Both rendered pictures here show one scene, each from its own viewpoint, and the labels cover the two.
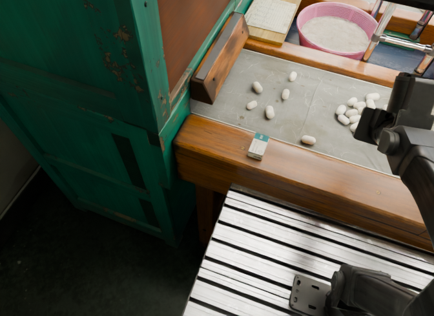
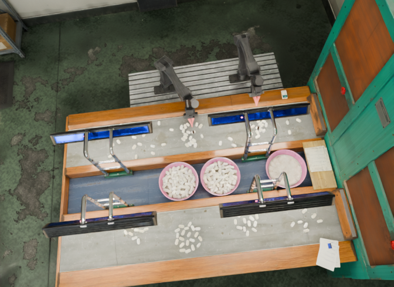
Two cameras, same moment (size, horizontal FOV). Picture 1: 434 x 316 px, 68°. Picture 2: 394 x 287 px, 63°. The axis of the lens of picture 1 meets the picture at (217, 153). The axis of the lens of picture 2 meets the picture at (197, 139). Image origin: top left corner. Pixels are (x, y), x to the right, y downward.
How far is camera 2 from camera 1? 224 cm
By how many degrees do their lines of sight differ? 56
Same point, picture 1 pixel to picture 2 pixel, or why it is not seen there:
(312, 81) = (281, 135)
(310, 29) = (297, 169)
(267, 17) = (317, 155)
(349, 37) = (278, 171)
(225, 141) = (294, 93)
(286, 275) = not seen: hidden behind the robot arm
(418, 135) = (255, 65)
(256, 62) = (306, 134)
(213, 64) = (314, 101)
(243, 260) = (269, 76)
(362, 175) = (251, 101)
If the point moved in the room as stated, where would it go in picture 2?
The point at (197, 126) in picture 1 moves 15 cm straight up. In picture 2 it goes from (305, 93) to (311, 81)
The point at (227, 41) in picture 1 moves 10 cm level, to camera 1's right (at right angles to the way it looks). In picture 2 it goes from (317, 114) to (305, 120)
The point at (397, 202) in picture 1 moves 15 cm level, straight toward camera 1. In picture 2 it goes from (239, 97) to (247, 81)
